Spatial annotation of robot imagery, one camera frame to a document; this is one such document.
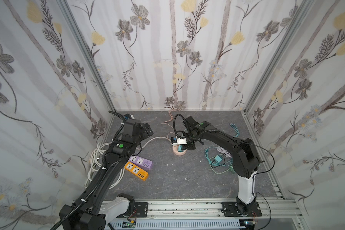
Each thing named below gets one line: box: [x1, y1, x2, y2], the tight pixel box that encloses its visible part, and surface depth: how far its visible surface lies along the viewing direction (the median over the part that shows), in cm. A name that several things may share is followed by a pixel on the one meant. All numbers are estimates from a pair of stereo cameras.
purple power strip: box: [128, 155, 153, 171], surface depth 90 cm
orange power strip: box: [124, 161, 149, 182], surface depth 87 cm
